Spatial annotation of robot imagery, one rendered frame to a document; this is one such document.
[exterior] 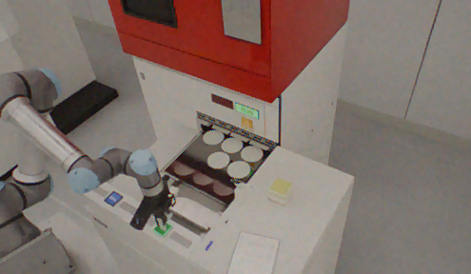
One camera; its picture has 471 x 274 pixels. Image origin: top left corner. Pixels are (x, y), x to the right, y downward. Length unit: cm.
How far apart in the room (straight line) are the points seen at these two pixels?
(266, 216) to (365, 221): 131
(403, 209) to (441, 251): 33
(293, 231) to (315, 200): 16
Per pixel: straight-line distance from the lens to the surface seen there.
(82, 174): 114
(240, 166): 168
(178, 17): 154
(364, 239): 259
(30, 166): 156
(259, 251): 136
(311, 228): 142
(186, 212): 159
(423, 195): 290
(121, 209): 157
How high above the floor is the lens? 215
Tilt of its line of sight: 43 degrees down
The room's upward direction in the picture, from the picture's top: 6 degrees counter-clockwise
